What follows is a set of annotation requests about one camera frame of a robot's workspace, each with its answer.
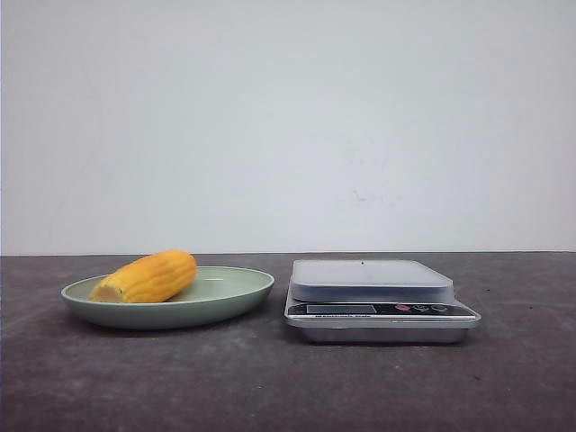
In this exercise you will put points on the silver digital kitchen scale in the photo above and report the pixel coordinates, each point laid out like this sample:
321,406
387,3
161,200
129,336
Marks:
375,301

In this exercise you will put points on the green shallow plate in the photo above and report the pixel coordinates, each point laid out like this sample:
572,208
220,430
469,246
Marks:
217,293

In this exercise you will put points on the yellow corn cob piece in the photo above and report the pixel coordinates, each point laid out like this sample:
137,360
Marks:
154,278

